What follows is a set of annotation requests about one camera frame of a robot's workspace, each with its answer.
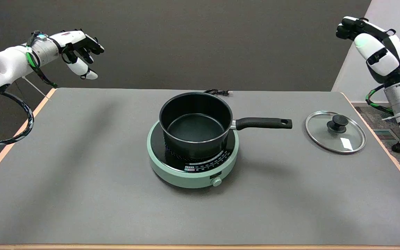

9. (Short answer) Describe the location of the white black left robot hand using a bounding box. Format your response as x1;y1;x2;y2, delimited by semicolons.
49;30;105;80

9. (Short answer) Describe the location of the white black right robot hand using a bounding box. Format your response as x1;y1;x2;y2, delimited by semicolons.
336;16;400;84

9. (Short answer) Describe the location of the black pot with long handle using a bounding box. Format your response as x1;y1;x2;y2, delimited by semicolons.
159;92;293;159

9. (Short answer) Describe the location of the grey floor vent grille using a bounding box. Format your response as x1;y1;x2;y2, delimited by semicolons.
373;128;400;141

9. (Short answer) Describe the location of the glass lid with black knob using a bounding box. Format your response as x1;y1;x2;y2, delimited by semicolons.
305;111;366;154

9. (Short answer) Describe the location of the green round induction cooker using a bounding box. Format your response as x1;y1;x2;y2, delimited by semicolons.
147;120;239;189

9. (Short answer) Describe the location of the green black left arm cable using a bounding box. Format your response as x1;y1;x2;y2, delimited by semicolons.
25;31;58;88

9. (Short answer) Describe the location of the green black arm cable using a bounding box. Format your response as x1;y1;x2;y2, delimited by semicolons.
25;31;58;88
366;84;395;116

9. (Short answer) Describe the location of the green black right arm cable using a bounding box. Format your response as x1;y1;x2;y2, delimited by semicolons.
366;84;395;116

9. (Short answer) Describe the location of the black sleeved left arm cable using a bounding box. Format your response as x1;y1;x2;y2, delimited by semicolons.
0;91;34;147

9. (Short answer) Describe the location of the black cooker power cord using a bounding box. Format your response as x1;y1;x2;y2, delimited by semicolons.
203;89;233;97

